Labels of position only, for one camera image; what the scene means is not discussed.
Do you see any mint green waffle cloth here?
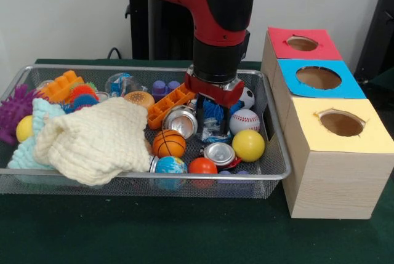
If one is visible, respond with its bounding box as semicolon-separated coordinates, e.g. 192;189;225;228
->
7;97;67;171

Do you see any white baseball with red stitching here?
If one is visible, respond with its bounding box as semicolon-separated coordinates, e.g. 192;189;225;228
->
229;108;261;135

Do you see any orange basketball toy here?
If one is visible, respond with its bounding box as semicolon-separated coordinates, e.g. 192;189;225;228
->
152;129;187;159

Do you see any dark green table cloth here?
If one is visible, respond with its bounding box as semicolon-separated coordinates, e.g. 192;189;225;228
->
0;58;394;264

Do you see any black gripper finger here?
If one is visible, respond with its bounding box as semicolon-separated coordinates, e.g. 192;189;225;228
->
219;105;230;135
196;93;206;134

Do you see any shallow mesh metal bin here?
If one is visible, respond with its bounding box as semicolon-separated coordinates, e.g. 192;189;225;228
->
0;64;292;199

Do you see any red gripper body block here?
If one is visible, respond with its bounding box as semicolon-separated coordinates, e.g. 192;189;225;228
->
183;73;245;108

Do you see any wooden box with three holes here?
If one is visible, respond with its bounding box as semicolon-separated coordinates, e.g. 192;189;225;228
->
260;27;394;220

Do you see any silver can with printed label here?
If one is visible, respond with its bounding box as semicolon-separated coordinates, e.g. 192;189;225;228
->
162;105;199;140

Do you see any crushed can with silver top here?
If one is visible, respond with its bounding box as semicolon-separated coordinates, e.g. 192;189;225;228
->
201;142;243;171

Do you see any cream waffle cloth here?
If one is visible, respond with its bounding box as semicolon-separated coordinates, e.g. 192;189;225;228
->
33;97;151;187

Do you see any black flat panel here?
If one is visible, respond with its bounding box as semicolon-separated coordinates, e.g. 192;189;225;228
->
353;0;394;111

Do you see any large yellow ball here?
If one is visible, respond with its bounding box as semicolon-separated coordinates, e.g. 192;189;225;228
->
231;129;266;163

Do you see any long orange block with holes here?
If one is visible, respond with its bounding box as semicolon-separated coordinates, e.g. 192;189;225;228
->
147;82;196;130

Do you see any blue spiky ball toy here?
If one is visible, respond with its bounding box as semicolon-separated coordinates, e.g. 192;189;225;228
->
201;96;230;123

